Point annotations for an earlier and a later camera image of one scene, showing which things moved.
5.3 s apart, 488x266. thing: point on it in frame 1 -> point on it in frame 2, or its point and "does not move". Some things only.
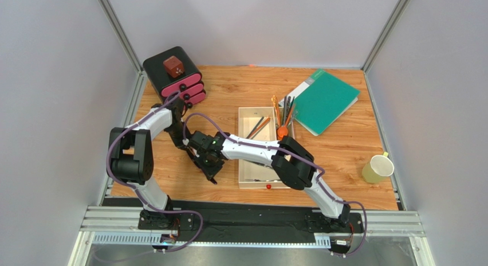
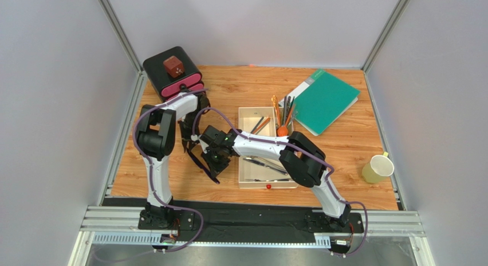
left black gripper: [181, 143] -> [185, 136]
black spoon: [288, 108] does not move
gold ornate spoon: [275, 102] does not move
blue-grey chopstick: [255, 128] does not move
